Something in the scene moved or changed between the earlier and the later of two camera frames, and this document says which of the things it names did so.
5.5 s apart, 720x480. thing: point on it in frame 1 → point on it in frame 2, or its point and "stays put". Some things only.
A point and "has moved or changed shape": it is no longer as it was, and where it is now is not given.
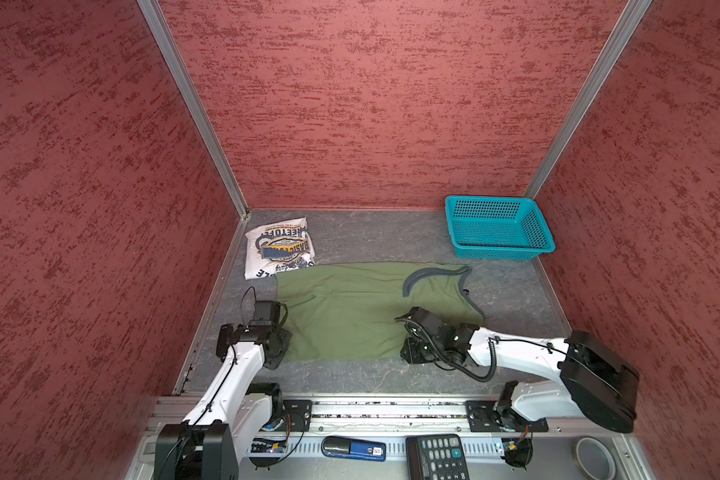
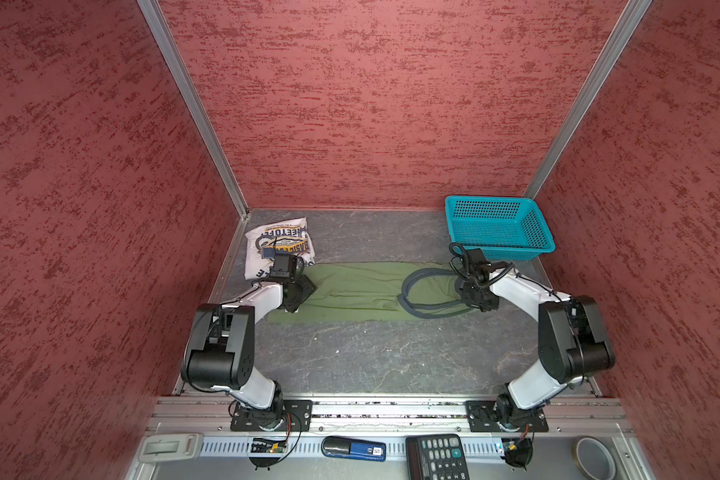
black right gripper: x=412 y=356 → x=491 y=303
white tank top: x=279 y=247 stays put
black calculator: x=436 y=457 stays put
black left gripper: x=285 y=336 → x=308 y=288
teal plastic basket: x=497 y=228 stays put
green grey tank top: x=346 y=311 has moved or changed shape
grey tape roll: x=593 y=459 stays put
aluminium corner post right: x=633 y=12 stays put
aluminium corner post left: x=171 y=48 stays put
